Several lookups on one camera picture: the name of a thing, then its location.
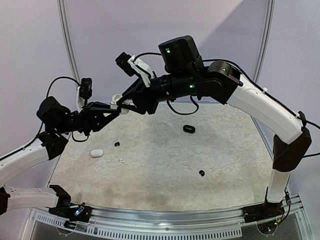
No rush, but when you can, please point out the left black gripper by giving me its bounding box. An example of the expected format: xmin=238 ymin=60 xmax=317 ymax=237
xmin=55 ymin=101 xmax=121 ymax=136

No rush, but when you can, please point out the small white charging case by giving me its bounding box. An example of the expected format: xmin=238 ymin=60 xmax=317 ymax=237
xmin=110 ymin=94 xmax=132 ymax=115

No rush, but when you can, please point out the white oval charging case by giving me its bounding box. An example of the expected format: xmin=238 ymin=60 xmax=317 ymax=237
xmin=90 ymin=149 xmax=104 ymax=158

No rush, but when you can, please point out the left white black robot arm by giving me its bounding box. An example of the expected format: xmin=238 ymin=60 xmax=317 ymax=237
xmin=0 ymin=96 xmax=121 ymax=217

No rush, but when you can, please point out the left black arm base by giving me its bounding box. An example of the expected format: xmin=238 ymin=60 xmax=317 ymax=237
xmin=48 ymin=203 xmax=93 ymax=223

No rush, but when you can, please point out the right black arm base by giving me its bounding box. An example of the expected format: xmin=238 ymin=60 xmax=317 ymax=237
xmin=242 ymin=200 xmax=284 ymax=223

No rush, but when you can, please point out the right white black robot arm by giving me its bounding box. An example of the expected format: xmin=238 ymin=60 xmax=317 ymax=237
xmin=115 ymin=35 xmax=312 ymax=218

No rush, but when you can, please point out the black oval charging case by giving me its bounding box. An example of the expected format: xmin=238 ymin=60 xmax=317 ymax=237
xmin=182 ymin=124 xmax=196 ymax=134

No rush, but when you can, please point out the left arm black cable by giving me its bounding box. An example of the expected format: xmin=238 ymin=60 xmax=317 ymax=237
xmin=23 ymin=76 xmax=82 ymax=148

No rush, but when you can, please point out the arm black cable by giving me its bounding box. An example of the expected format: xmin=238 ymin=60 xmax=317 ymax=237
xmin=133 ymin=51 xmax=320 ymax=158
xmin=23 ymin=76 xmax=82 ymax=148

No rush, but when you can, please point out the left aluminium corner post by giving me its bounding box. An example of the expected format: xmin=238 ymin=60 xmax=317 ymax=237
xmin=57 ymin=0 xmax=81 ymax=84

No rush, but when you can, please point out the aluminium corner post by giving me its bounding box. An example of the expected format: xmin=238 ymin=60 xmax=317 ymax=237
xmin=244 ymin=0 xmax=275 ymax=107
xmin=57 ymin=0 xmax=81 ymax=84

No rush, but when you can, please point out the right aluminium corner post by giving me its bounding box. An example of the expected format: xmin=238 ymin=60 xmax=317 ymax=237
xmin=244 ymin=0 xmax=275 ymax=107

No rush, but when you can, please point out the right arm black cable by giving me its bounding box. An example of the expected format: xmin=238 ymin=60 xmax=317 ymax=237
xmin=133 ymin=51 xmax=320 ymax=158

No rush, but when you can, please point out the aluminium front rail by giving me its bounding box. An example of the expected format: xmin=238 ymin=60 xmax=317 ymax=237
xmin=22 ymin=195 xmax=312 ymax=240

